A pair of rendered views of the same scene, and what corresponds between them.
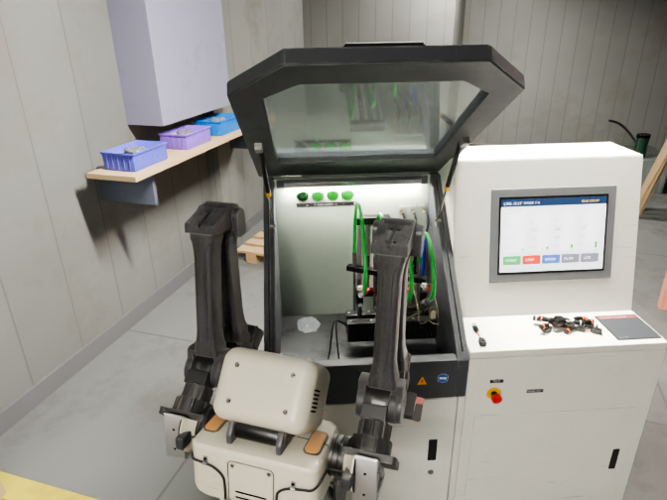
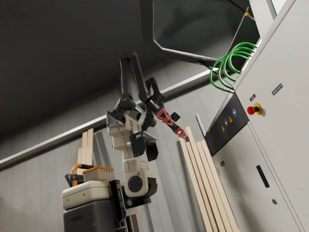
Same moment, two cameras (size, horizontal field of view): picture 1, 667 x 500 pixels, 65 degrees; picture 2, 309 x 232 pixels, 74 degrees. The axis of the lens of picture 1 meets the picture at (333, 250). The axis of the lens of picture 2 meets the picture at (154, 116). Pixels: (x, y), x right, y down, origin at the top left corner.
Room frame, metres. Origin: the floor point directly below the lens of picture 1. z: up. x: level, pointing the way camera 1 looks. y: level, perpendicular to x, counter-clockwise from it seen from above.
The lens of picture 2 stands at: (1.00, -1.36, 0.54)
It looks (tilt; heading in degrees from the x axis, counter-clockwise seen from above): 24 degrees up; 87
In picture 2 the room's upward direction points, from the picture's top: 16 degrees counter-clockwise
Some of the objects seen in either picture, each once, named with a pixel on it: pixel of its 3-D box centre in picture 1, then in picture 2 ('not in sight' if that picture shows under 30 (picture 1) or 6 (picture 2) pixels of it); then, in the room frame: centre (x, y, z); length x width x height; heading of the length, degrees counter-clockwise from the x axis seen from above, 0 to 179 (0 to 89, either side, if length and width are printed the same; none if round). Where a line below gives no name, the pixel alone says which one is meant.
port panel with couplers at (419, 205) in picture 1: (411, 233); not in sight; (1.98, -0.32, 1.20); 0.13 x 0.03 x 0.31; 93
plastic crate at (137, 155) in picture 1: (136, 155); not in sight; (3.14, 1.20, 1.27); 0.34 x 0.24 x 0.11; 162
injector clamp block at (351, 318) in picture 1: (390, 331); not in sight; (1.71, -0.22, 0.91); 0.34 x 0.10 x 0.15; 93
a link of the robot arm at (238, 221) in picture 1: (228, 286); (158, 99); (1.17, 0.27, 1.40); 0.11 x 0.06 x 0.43; 72
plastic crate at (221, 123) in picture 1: (218, 124); not in sight; (4.13, 0.88, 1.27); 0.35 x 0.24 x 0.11; 162
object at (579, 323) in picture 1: (567, 321); not in sight; (1.60, -0.84, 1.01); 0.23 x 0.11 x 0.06; 93
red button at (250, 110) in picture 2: (495, 396); (253, 109); (1.45, -0.56, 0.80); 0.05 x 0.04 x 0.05; 93
